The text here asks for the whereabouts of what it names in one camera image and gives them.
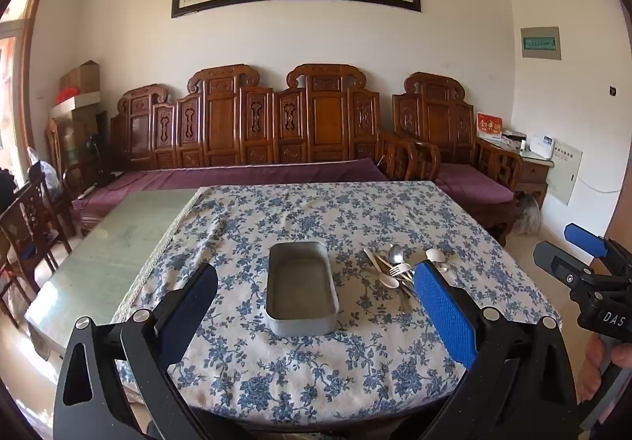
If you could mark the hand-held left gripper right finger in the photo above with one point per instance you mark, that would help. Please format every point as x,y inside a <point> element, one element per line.
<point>444,316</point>

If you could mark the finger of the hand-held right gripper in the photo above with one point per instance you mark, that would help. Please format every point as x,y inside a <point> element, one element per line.
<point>585,240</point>
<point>550,260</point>

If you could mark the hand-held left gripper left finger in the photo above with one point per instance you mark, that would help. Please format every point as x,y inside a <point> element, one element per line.
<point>190,311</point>

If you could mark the small white plastic spoon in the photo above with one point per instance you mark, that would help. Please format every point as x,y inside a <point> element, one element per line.
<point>388,280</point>

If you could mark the large metal spoon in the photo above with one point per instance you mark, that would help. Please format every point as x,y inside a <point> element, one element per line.
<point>395,253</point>

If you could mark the rectangular metal tray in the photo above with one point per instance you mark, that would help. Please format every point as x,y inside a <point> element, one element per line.
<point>301,282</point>

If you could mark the person's right hand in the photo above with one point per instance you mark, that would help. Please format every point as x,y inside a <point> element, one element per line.
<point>592,366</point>

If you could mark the white plastic ladle spoon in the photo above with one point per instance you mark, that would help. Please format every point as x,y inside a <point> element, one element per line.
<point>435,256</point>

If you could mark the white plastic fork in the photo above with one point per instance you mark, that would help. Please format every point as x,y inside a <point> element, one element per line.
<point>402,268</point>

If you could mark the wooden side table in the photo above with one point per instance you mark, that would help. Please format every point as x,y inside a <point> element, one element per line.
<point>533,173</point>

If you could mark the white device box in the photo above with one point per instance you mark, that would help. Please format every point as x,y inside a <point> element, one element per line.
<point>540,146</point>

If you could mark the purple armchair cushion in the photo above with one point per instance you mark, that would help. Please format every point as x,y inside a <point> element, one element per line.
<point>474,185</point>

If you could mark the blue floral tablecloth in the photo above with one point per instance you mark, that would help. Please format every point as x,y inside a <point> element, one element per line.
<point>345,361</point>

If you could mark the purple sofa cushion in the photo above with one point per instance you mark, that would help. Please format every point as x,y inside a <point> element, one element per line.
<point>222,178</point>

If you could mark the red box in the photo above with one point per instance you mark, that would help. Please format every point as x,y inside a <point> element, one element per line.
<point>489,125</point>

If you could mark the carved wooden armchair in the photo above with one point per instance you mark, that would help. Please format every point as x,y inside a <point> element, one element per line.
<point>437,124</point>

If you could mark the wooden dining chair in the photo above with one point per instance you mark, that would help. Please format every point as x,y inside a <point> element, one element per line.
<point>42,208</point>
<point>19,242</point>

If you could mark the clear plastic bag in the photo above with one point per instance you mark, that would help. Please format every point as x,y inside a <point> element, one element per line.
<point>47,176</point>

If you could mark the carved wooden sofa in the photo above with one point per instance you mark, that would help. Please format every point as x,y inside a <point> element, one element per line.
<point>276,124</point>

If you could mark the flat white box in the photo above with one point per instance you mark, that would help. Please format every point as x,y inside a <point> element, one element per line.
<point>79,104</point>

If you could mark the red decoration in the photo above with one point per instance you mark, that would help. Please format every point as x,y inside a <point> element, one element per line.
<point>68,94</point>

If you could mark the brown cardboard box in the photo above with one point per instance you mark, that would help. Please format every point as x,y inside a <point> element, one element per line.
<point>81,77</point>

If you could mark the wooden framed window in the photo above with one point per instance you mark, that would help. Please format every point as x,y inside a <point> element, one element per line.
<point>27,50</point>

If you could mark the white wall cabinet cover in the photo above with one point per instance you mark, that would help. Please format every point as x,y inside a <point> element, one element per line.
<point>565,173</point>

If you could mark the wall panel with green window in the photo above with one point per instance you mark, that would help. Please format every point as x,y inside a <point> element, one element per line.
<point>540,42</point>

